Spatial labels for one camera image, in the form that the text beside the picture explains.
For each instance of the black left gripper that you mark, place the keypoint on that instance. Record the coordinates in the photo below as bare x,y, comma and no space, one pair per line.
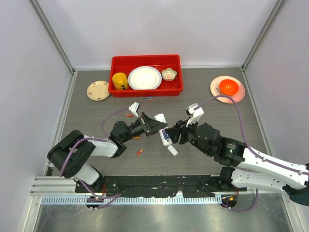
151,125

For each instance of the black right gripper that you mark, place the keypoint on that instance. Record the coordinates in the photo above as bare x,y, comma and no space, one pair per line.
180,127

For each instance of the white remote control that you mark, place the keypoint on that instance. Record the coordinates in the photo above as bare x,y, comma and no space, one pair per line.
166,141

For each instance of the white battery cover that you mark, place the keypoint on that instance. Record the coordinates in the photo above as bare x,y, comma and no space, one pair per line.
172,150

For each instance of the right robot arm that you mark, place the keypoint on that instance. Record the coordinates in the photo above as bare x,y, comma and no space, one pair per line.
244,166

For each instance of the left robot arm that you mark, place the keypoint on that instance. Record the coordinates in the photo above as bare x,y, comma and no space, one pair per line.
71,154

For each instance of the white plate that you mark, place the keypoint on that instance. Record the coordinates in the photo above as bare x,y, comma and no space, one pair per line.
144,78

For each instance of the yellow mug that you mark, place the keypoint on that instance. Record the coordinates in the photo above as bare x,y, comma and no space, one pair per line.
120,81

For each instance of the small flower bowl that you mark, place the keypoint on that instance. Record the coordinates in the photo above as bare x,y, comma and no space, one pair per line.
169,74

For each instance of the beige floral plate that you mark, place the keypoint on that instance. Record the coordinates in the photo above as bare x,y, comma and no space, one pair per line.
98,90

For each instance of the red plastic bin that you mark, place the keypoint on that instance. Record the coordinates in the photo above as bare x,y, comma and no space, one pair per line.
126,64

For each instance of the orange bowl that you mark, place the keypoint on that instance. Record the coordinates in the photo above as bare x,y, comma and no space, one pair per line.
229,87

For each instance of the pink plate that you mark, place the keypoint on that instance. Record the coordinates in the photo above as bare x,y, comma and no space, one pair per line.
214,88

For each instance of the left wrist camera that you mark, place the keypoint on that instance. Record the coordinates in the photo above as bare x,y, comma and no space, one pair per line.
134,108

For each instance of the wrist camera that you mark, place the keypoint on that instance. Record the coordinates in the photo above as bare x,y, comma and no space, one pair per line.
195,113
134,108

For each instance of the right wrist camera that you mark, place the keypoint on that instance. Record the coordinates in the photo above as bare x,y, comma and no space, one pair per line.
195,113

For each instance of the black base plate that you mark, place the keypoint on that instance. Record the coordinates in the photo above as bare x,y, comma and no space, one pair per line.
162,186

